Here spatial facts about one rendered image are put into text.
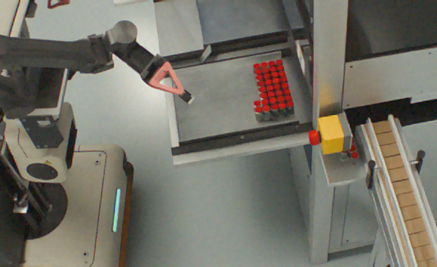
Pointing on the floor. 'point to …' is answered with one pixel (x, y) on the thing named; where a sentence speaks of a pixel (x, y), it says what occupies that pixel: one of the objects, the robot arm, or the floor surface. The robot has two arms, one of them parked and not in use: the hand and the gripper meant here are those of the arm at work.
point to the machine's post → (335, 44)
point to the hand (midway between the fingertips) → (179, 90)
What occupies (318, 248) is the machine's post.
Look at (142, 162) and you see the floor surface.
